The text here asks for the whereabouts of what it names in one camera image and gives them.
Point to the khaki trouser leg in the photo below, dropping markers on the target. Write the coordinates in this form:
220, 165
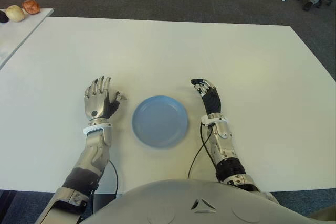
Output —
324, 218

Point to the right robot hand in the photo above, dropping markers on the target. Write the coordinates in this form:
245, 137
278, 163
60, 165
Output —
212, 100

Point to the silver robot torso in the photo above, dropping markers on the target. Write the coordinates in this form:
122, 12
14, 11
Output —
199, 208

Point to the cream round fruit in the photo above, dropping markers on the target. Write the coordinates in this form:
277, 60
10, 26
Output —
15, 12

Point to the white charger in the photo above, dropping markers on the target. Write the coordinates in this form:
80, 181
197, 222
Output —
123, 98

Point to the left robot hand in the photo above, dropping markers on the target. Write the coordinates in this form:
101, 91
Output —
95, 100

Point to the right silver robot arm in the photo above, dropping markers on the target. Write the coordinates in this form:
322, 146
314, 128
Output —
225, 153

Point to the reddish brown bread roll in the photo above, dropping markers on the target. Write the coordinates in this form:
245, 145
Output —
31, 6

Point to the white shoe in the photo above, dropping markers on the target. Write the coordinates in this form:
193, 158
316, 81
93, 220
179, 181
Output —
270, 197

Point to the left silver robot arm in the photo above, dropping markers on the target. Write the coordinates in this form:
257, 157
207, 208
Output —
92, 153

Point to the white side table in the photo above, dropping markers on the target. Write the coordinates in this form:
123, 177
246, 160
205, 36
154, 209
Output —
15, 35

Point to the dark purple round item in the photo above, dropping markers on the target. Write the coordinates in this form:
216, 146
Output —
3, 16

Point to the blue plate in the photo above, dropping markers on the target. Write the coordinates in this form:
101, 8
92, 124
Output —
160, 121

